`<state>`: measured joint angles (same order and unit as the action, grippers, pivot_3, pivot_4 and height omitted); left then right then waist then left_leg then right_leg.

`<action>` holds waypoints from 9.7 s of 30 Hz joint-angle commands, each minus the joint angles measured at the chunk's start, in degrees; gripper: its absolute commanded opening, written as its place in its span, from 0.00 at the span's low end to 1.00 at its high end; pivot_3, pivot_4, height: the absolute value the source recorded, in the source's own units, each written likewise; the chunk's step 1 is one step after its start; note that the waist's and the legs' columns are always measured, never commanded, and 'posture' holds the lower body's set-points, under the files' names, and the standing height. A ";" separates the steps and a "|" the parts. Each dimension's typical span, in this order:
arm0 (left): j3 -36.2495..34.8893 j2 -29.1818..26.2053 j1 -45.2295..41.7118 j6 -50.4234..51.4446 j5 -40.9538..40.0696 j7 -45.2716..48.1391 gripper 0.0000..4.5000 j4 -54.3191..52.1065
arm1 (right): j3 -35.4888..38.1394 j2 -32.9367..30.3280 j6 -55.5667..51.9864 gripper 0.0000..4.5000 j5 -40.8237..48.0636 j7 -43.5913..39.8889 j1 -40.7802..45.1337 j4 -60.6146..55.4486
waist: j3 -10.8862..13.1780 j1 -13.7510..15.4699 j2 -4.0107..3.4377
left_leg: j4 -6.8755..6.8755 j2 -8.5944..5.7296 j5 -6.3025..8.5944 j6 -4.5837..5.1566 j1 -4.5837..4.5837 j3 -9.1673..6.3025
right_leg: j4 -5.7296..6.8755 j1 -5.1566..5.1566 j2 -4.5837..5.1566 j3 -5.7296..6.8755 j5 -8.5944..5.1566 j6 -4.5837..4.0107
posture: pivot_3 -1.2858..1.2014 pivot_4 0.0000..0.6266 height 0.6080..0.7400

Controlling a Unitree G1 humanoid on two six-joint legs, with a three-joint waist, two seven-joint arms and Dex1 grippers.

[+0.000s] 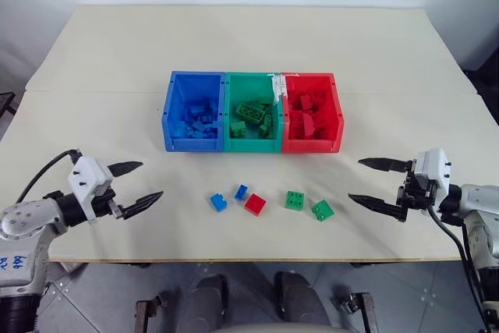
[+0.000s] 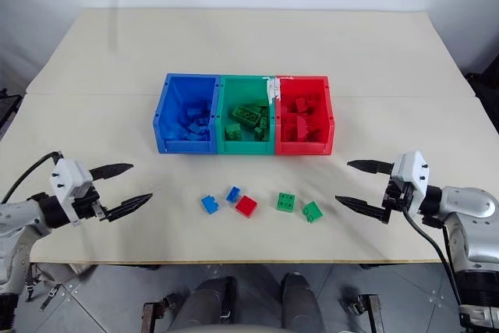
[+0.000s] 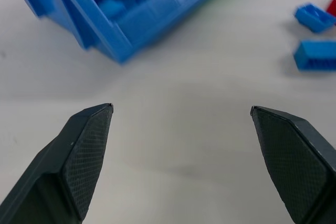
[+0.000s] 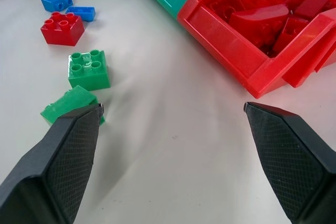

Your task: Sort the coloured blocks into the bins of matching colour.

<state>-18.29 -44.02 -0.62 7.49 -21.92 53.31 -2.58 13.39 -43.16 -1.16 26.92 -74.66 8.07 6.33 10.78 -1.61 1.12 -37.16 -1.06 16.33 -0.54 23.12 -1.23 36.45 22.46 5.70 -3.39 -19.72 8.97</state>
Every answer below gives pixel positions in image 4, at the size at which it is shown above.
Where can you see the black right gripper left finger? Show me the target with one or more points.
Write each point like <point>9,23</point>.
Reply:
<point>60,161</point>

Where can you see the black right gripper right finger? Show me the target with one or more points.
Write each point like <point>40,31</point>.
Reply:
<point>288,155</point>

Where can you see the green overturned building block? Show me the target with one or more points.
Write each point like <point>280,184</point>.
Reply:
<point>71,104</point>

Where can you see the green four-stud building block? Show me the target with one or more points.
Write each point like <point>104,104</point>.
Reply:
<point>89,69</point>

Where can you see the red plastic sorting bin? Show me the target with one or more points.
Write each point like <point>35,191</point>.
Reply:
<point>236,48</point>

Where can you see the red small square block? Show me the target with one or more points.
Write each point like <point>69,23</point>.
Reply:
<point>288,33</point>

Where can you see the red four-stud building block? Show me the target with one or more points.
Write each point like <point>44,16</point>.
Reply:
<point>63,31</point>

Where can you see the red curved building block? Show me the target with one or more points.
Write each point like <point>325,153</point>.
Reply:
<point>257,18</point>

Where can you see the blue flat building block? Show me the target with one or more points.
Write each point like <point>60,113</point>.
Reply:
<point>82,12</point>

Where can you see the dark red rectangular block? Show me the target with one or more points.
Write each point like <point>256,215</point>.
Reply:
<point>312,5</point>

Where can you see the red studded building block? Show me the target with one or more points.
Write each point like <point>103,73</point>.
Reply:
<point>225,7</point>

